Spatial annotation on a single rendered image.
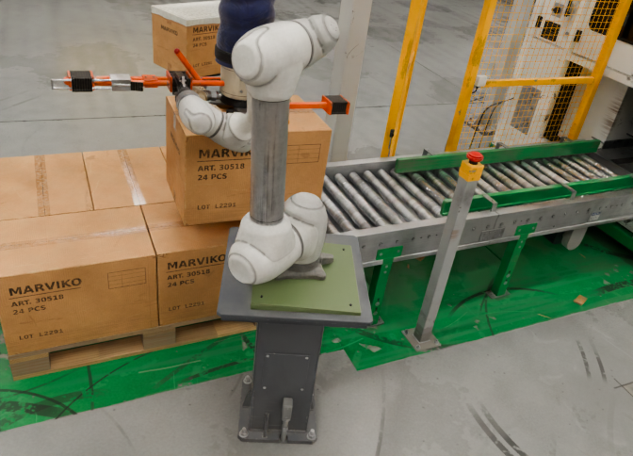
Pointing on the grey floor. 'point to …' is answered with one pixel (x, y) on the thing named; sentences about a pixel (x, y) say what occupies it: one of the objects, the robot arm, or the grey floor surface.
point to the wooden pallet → (24, 366)
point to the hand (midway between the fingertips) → (175, 81)
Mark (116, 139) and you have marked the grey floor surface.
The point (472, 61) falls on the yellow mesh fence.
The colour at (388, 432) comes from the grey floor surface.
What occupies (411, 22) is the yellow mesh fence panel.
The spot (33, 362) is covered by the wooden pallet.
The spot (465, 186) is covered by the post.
